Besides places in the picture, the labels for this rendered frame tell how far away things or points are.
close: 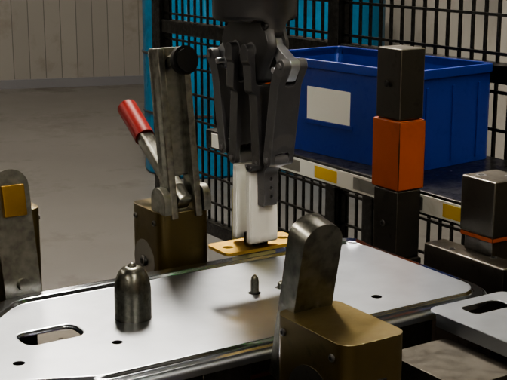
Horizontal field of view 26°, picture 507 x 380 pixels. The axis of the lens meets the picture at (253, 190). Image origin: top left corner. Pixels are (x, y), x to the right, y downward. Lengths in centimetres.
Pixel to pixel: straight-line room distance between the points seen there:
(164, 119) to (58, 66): 890
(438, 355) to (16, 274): 40
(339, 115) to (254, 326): 59
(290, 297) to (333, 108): 68
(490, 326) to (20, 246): 44
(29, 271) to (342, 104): 57
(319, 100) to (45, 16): 850
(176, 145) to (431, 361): 36
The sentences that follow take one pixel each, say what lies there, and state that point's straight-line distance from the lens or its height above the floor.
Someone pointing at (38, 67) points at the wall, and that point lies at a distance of 999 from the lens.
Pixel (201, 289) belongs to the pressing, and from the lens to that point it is 104.
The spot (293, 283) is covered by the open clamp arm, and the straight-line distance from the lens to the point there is 83.
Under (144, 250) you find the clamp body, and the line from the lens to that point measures 115.
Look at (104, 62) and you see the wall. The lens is 1005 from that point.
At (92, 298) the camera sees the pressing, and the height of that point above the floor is 100.
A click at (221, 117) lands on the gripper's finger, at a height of 116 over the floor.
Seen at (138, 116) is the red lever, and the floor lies 113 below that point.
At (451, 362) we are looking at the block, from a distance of 94.
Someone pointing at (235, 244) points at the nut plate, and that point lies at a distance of 101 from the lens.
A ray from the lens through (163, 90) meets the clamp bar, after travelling 111.
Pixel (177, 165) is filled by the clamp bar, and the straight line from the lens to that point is 112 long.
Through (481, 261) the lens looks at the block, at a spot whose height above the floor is 100.
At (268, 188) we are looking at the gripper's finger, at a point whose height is 111.
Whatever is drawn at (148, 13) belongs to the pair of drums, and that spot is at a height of 91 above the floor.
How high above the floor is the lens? 133
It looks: 13 degrees down
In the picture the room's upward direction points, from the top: straight up
